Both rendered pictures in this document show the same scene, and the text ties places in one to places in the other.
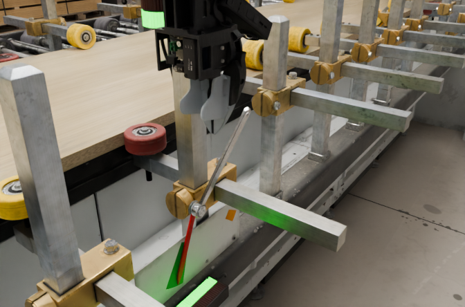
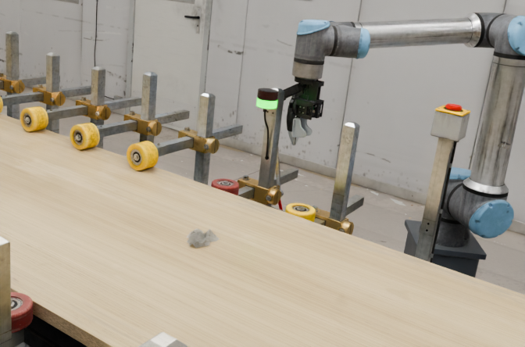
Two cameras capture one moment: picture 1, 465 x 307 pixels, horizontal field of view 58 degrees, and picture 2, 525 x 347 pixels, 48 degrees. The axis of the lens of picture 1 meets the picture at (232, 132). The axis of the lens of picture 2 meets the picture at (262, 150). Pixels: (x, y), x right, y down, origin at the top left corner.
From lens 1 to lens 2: 1.95 m
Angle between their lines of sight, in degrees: 88
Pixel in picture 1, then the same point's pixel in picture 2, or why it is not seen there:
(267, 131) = (206, 163)
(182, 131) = (273, 156)
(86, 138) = (233, 199)
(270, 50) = (210, 112)
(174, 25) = (313, 100)
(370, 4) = (102, 76)
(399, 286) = not seen: hidden behind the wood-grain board
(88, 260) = (323, 214)
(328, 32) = (152, 99)
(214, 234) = not seen: hidden behind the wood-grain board
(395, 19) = (56, 83)
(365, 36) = (101, 100)
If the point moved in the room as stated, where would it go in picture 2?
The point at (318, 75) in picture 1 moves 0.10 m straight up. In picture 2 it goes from (156, 129) to (158, 100)
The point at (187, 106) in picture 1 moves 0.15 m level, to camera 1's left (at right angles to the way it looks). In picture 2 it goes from (302, 134) to (309, 148)
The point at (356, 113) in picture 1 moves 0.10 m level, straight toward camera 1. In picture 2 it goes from (227, 133) to (255, 137)
